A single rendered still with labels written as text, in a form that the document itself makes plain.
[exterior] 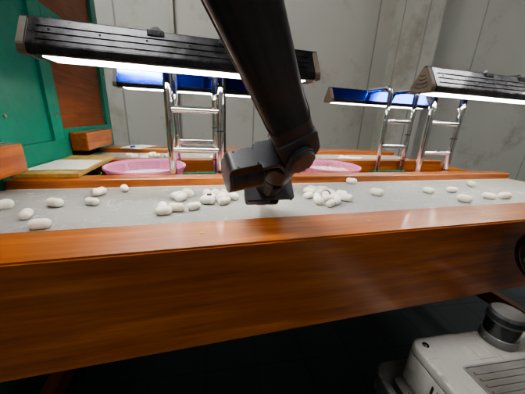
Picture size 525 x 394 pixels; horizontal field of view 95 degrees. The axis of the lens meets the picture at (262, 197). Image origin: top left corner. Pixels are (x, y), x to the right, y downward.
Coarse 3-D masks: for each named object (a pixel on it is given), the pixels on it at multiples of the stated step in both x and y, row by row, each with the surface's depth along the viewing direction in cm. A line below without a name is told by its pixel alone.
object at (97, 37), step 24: (24, 24) 45; (48, 24) 46; (72, 24) 48; (96, 24) 49; (24, 48) 45; (48, 48) 46; (72, 48) 47; (96, 48) 48; (120, 48) 49; (144, 48) 50; (168, 48) 51; (192, 48) 53; (216, 48) 54; (312, 72) 59
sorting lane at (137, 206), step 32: (32, 192) 61; (64, 192) 62; (128, 192) 65; (160, 192) 66; (352, 192) 75; (384, 192) 76; (416, 192) 78; (448, 192) 80; (480, 192) 82; (512, 192) 84; (0, 224) 44; (64, 224) 45; (96, 224) 46; (128, 224) 46
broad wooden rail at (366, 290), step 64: (0, 256) 30; (64, 256) 31; (128, 256) 32; (192, 256) 35; (256, 256) 37; (320, 256) 41; (384, 256) 44; (448, 256) 49; (512, 256) 55; (0, 320) 31; (64, 320) 33; (128, 320) 35; (192, 320) 38; (256, 320) 41; (320, 320) 45
